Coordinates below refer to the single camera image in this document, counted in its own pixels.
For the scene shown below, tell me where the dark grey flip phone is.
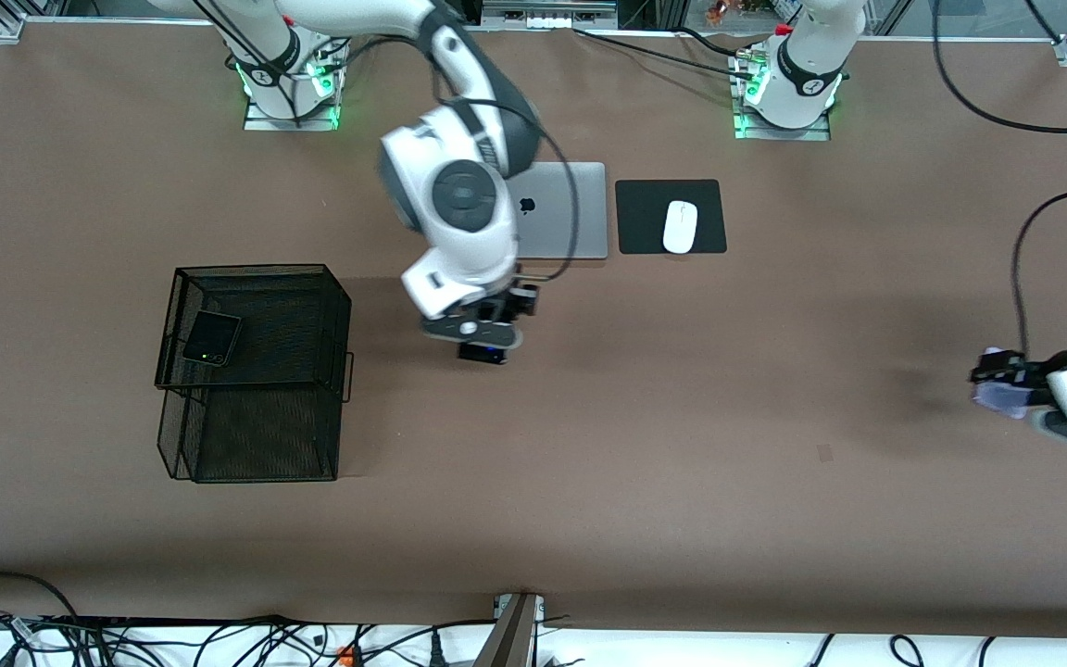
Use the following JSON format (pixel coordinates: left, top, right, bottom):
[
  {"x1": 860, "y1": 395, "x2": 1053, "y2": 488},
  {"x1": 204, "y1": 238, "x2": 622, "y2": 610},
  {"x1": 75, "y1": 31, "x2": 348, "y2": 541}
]
[{"x1": 182, "y1": 309, "x2": 245, "y2": 368}]

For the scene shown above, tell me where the black looped floor cable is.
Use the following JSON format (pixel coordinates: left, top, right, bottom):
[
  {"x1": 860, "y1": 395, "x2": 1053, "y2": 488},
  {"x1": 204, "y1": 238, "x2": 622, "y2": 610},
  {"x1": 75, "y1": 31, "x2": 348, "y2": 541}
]
[{"x1": 0, "y1": 571, "x2": 82, "y2": 622}]

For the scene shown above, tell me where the white computer mouse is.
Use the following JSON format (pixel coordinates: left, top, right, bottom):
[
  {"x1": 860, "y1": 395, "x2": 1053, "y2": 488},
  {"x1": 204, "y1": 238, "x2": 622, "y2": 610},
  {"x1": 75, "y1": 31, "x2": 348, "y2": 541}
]
[{"x1": 662, "y1": 199, "x2": 699, "y2": 255}]

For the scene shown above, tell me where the black floor bar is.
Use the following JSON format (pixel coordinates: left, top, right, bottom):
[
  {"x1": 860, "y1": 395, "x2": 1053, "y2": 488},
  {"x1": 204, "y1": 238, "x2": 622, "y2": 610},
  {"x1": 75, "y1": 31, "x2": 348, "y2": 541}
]
[{"x1": 43, "y1": 614, "x2": 277, "y2": 630}]

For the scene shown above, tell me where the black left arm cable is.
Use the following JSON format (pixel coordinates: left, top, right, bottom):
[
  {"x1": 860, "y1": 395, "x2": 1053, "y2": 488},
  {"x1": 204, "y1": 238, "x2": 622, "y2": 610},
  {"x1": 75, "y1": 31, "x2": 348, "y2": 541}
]
[{"x1": 930, "y1": 0, "x2": 1067, "y2": 360}]

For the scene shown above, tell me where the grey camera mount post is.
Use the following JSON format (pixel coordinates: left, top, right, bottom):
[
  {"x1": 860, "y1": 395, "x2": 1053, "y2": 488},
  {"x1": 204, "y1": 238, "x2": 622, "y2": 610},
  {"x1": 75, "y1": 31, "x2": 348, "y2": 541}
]
[{"x1": 473, "y1": 593, "x2": 546, "y2": 667}]

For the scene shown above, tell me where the black mouse pad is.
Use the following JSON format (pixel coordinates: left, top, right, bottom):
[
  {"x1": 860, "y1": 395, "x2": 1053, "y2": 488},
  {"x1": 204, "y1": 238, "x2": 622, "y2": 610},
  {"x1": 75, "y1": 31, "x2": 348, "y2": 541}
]
[{"x1": 615, "y1": 180, "x2": 728, "y2": 255}]

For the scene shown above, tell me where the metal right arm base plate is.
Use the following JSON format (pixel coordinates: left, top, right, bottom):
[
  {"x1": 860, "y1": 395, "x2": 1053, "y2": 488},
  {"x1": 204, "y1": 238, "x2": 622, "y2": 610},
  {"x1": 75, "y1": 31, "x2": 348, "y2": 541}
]
[{"x1": 244, "y1": 97, "x2": 341, "y2": 132}]

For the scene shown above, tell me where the white power strip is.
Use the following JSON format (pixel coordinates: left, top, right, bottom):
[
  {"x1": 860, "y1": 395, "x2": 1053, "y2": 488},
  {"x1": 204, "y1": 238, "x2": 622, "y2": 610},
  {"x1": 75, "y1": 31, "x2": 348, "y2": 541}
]
[{"x1": 483, "y1": 0, "x2": 619, "y2": 30}]

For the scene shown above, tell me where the lavender flip phone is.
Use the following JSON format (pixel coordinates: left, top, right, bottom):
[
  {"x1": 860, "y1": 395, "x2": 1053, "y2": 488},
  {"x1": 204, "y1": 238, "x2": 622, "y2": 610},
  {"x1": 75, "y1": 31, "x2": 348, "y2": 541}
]
[{"x1": 973, "y1": 346, "x2": 1034, "y2": 421}]

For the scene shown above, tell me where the black mesh two-tier organizer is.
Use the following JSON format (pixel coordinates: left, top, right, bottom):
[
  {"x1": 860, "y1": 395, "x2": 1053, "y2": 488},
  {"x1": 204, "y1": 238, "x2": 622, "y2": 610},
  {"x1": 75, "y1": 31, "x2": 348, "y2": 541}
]
[{"x1": 155, "y1": 264, "x2": 355, "y2": 484}]

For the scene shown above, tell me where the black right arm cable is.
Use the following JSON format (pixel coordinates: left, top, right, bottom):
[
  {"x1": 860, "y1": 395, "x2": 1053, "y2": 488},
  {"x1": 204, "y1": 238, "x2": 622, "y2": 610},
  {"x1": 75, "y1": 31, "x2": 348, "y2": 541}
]
[{"x1": 441, "y1": 93, "x2": 583, "y2": 281}]

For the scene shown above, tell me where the silver laptop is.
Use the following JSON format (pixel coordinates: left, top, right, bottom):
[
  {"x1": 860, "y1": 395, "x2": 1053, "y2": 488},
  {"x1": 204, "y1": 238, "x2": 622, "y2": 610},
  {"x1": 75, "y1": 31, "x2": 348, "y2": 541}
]
[{"x1": 504, "y1": 162, "x2": 609, "y2": 261}]

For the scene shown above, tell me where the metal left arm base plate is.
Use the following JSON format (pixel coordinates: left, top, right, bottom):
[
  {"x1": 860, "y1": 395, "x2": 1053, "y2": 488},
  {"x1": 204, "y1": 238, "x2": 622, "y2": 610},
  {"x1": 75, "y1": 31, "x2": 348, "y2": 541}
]
[{"x1": 734, "y1": 125, "x2": 832, "y2": 142}]

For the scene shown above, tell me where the black cable on table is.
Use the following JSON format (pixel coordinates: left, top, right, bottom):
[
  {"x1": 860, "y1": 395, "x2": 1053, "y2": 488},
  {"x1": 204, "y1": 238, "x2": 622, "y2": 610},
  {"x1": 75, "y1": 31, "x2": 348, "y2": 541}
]
[{"x1": 573, "y1": 27, "x2": 755, "y2": 82}]

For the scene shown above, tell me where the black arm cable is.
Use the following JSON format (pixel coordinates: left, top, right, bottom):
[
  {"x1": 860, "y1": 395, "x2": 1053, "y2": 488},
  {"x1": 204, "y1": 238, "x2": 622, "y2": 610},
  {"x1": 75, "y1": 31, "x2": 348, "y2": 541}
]
[
  {"x1": 930, "y1": 0, "x2": 1067, "y2": 360},
  {"x1": 441, "y1": 93, "x2": 583, "y2": 281}
]

